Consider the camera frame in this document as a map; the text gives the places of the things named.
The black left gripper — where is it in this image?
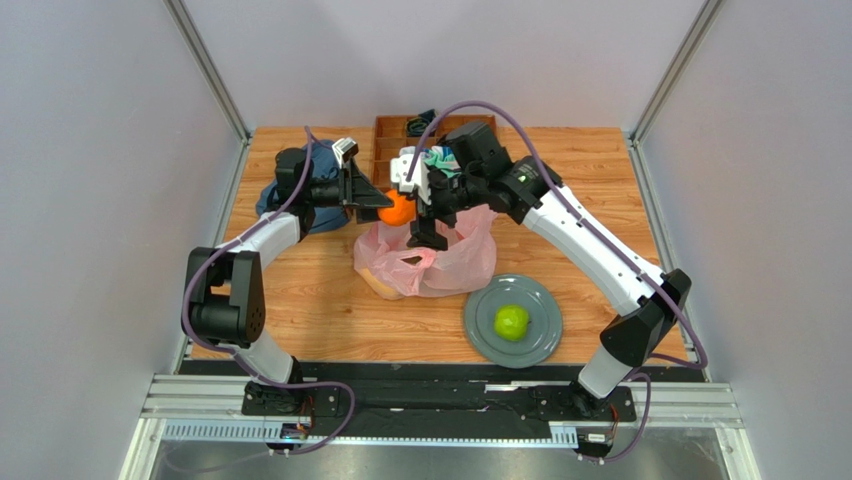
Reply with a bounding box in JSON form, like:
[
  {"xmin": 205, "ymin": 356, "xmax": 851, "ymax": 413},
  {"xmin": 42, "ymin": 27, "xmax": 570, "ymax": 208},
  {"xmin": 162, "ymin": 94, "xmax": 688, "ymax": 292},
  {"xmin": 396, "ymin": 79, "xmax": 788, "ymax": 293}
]
[{"xmin": 302, "ymin": 158, "xmax": 393, "ymax": 225}]

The orange fake fruit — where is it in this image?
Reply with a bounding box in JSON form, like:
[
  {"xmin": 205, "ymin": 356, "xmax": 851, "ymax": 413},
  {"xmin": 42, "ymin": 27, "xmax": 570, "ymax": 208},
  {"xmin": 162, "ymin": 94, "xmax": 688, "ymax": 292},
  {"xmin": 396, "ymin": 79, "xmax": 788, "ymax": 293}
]
[{"xmin": 377, "ymin": 189, "xmax": 417, "ymax": 227}]

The pink translucent plastic bag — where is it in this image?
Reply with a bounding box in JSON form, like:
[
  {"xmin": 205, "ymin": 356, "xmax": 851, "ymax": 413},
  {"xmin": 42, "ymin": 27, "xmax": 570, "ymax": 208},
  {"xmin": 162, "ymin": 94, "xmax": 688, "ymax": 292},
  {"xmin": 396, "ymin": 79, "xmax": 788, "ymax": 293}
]
[{"xmin": 353, "ymin": 206, "xmax": 497, "ymax": 298}]

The green fake apple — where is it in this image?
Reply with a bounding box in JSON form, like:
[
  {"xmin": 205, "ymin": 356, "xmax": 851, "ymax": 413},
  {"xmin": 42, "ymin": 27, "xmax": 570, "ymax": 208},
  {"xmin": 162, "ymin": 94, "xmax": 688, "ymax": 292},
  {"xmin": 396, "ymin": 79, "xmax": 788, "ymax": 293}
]
[{"xmin": 493, "ymin": 304, "xmax": 530, "ymax": 342}]

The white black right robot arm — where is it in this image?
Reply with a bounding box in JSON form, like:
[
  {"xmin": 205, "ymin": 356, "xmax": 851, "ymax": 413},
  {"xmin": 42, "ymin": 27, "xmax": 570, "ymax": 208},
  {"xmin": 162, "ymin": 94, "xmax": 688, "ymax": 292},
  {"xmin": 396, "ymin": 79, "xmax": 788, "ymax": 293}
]
[{"xmin": 390, "ymin": 121, "xmax": 692, "ymax": 400}]

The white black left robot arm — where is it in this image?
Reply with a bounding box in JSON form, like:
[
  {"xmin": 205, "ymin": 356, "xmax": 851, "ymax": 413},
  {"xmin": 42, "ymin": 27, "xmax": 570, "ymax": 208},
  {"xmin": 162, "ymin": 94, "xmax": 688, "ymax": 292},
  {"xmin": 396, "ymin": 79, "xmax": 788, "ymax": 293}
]
[{"xmin": 181, "ymin": 138, "xmax": 393, "ymax": 389}]

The yellow fake fruit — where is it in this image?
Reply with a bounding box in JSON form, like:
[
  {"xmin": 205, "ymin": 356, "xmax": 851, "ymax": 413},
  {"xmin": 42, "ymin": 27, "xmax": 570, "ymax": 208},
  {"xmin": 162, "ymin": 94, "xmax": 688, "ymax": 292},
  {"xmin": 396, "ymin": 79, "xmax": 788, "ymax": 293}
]
[{"xmin": 358, "ymin": 268, "xmax": 404, "ymax": 300}]

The blue crumpled cloth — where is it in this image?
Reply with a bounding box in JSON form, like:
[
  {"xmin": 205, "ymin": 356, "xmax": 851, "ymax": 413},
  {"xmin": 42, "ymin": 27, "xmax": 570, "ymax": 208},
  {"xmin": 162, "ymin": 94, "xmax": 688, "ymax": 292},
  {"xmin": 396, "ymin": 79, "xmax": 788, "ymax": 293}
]
[{"xmin": 255, "ymin": 139, "xmax": 349, "ymax": 234}]

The wooden compartment tray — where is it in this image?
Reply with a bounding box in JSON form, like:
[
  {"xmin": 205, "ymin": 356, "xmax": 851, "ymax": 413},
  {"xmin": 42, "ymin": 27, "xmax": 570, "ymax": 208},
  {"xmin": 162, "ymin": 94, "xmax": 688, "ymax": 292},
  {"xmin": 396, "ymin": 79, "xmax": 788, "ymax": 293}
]
[{"xmin": 370, "ymin": 114, "xmax": 499, "ymax": 191}]

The teal white sock right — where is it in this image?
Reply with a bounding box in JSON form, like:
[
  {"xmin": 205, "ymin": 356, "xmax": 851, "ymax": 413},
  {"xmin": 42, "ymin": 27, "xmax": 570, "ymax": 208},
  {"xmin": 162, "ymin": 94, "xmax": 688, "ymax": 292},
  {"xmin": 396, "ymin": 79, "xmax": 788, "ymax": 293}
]
[{"xmin": 424, "ymin": 145, "xmax": 462, "ymax": 178}]

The dark rolled sock back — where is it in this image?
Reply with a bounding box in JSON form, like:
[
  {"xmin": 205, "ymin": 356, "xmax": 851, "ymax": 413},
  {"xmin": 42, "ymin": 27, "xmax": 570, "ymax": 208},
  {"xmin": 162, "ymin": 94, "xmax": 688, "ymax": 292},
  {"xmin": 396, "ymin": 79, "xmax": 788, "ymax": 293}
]
[{"xmin": 405, "ymin": 109, "xmax": 438, "ymax": 138}]

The grey round plate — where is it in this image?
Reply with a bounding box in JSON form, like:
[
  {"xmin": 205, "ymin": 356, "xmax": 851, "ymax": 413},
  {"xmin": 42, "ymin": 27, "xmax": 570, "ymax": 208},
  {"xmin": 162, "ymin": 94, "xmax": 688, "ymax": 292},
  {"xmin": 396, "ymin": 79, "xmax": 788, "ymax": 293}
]
[{"xmin": 463, "ymin": 274, "xmax": 563, "ymax": 369}]

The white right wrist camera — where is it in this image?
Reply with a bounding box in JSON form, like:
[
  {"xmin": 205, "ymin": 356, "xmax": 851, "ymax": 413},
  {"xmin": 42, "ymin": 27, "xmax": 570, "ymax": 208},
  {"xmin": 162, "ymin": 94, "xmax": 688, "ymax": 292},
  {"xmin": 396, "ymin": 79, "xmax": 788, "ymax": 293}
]
[{"xmin": 390, "ymin": 146, "xmax": 433, "ymax": 206}]

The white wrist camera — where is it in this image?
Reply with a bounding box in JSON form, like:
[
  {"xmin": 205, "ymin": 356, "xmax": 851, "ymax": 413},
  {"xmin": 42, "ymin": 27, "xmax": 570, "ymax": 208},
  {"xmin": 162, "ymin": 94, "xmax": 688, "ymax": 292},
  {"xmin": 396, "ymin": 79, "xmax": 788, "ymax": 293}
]
[
  {"xmin": 390, "ymin": 146, "xmax": 433, "ymax": 206},
  {"xmin": 332, "ymin": 137, "xmax": 359, "ymax": 169}
]

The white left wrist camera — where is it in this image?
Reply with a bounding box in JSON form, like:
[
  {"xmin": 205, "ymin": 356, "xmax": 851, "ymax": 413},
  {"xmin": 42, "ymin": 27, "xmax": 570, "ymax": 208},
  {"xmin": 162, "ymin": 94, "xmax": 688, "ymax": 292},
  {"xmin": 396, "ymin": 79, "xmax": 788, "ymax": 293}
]
[{"xmin": 332, "ymin": 137, "xmax": 359, "ymax": 169}]

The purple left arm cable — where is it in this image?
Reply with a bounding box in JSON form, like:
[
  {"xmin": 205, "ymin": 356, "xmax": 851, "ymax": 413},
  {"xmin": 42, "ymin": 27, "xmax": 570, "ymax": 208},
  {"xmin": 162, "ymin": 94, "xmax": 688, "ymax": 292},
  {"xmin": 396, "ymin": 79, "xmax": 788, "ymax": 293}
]
[{"xmin": 180, "ymin": 126, "xmax": 357, "ymax": 457}]

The aluminium frame rail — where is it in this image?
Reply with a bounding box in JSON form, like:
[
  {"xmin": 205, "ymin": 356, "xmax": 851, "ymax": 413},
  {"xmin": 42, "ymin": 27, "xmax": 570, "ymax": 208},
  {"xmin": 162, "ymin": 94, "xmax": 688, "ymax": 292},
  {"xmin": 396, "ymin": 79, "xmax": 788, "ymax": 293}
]
[{"xmin": 121, "ymin": 375, "xmax": 759, "ymax": 479}]

